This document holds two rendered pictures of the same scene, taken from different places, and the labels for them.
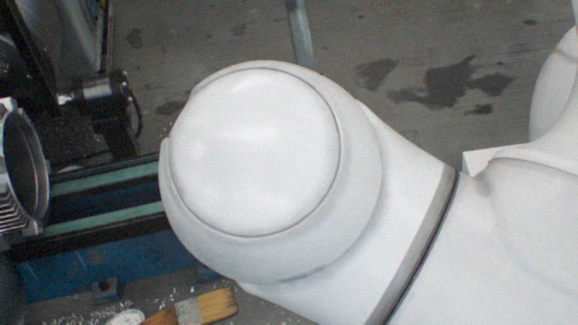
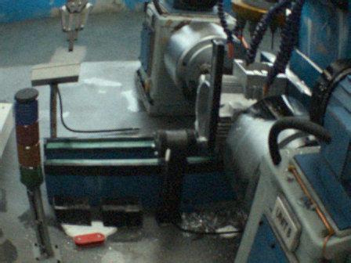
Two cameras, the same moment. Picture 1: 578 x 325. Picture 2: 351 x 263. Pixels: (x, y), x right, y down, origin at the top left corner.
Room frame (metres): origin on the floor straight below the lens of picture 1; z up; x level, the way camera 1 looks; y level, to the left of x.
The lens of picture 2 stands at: (1.87, 0.03, 1.55)
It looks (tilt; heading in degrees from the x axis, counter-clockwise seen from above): 27 degrees down; 167
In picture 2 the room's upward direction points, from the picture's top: 5 degrees clockwise
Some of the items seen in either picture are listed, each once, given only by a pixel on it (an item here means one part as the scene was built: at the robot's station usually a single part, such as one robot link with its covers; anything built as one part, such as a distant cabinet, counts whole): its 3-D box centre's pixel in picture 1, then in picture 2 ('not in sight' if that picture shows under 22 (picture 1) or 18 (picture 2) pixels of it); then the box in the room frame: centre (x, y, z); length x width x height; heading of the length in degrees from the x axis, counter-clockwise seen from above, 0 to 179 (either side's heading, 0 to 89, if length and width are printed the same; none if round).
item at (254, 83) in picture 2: not in sight; (259, 81); (0.76, 0.50, 1.11); 0.12 x 0.11 x 0.07; 91
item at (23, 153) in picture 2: not in sight; (28, 149); (1.07, -0.07, 1.10); 0.06 x 0.06 x 0.04
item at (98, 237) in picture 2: not in sight; (89, 239); (1.00, 0.05, 0.81); 0.09 x 0.03 x 0.02; 110
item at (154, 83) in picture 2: not in sight; (186, 48); (0.16, 0.45, 0.99); 0.35 x 0.31 x 0.37; 2
